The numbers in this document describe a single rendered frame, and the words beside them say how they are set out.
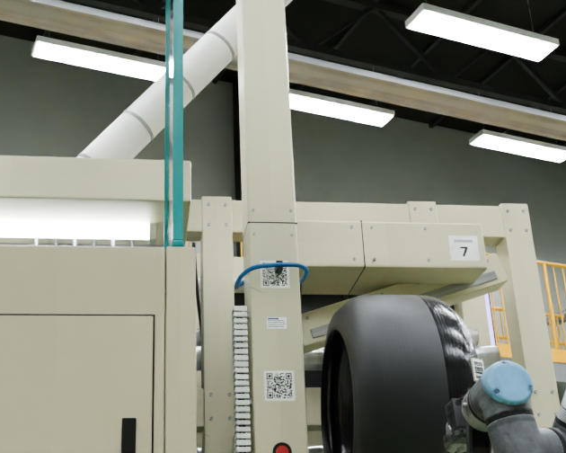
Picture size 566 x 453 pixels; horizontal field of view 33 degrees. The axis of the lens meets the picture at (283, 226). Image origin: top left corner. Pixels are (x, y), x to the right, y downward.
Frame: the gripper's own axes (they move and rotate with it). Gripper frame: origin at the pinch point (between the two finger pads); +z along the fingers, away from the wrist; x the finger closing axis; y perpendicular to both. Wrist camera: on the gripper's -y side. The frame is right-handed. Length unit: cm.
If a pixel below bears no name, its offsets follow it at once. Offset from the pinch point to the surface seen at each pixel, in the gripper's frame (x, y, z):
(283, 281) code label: 32, 51, 19
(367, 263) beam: 2, 70, 42
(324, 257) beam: 15, 71, 42
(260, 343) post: 38, 35, 21
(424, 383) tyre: 3.7, 16.7, 2.2
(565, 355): -365, 301, 652
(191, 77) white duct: 53, 132, 37
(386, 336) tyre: 10.9, 28.6, 2.9
